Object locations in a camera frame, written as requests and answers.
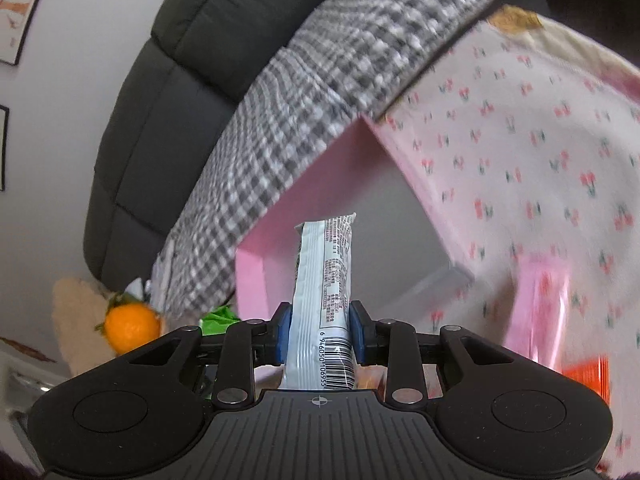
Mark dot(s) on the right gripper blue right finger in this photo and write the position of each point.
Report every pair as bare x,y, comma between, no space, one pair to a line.
362,331

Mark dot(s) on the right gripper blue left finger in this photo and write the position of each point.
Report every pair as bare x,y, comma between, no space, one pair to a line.
281,326

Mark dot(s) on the white silver snack bar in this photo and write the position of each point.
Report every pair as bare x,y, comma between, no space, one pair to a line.
319,349

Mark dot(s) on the green snack pack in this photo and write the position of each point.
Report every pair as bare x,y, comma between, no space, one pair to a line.
216,322

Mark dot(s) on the pink wafer pack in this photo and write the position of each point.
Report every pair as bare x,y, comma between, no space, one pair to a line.
538,318

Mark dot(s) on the large orange citrus fruit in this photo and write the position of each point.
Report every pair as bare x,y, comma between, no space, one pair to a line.
129,323

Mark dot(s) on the beige cloth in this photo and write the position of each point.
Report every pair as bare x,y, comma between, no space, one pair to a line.
78,307

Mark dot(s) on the orange snack packet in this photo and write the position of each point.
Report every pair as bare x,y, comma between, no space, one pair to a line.
594,374

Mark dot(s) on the cherry print tablecloth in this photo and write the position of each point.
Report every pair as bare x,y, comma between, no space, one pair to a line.
522,142

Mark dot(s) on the dark grey sofa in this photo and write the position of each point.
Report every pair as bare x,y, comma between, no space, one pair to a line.
181,92

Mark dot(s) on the grey checkered quilt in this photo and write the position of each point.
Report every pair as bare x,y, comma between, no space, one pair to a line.
349,58

